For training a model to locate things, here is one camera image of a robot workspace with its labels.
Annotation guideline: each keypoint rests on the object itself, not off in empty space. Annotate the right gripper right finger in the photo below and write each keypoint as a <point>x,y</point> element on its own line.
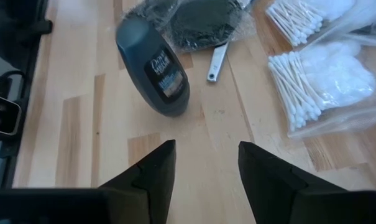
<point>268,186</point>

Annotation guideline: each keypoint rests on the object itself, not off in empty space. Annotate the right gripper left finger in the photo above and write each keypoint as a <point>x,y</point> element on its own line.
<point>153,186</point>

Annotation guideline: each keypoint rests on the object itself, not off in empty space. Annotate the cotton swab bag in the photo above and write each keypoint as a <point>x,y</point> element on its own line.
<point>330,81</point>
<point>299,18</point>

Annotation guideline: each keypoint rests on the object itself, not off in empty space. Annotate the silver nail clipper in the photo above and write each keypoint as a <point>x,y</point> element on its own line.
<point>217,62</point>

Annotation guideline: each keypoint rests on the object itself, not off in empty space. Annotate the silver-rimmed table camera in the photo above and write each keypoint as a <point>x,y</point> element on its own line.
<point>2,115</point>

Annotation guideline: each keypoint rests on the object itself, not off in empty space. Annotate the black aluminium table frame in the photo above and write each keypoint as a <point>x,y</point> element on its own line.
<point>20,12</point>

